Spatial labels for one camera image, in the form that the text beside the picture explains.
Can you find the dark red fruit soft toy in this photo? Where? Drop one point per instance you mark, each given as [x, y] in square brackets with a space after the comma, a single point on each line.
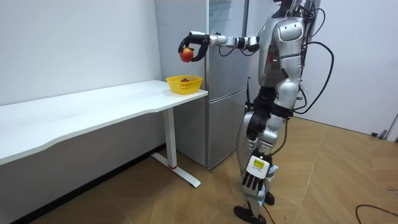
[185, 80]

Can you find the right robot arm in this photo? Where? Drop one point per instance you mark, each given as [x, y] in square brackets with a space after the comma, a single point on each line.
[230, 41]

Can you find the robot legs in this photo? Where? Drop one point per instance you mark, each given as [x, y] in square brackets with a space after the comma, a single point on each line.
[242, 149]

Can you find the grey fridge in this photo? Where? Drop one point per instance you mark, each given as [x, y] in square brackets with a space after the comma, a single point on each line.
[224, 124]

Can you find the white desk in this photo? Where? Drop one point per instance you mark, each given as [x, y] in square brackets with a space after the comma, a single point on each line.
[77, 109]

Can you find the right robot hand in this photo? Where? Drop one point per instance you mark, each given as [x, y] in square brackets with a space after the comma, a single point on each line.
[199, 39]

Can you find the red apple soft toy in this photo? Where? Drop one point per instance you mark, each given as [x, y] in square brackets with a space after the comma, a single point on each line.
[186, 56]

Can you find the grey fridge door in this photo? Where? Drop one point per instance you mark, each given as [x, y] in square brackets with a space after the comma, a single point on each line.
[245, 18]

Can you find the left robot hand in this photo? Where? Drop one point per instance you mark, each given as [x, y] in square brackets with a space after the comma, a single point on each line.
[257, 166]

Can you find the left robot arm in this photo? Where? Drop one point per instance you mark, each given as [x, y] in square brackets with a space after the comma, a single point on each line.
[287, 90]

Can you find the yellow plastic basket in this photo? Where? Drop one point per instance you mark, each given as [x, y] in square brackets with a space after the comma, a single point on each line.
[183, 88]

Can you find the robot body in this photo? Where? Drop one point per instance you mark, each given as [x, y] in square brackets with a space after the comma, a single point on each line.
[266, 37]

